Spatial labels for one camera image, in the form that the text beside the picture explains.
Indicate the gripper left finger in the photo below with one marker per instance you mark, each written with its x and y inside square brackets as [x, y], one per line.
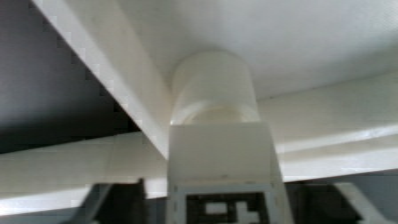
[114, 204]

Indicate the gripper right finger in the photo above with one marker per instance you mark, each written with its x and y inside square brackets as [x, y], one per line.
[331, 203]

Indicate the white table leg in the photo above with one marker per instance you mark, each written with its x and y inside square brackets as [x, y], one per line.
[226, 188]

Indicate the white U-shaped fence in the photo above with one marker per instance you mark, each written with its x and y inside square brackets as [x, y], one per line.
[47, 175]

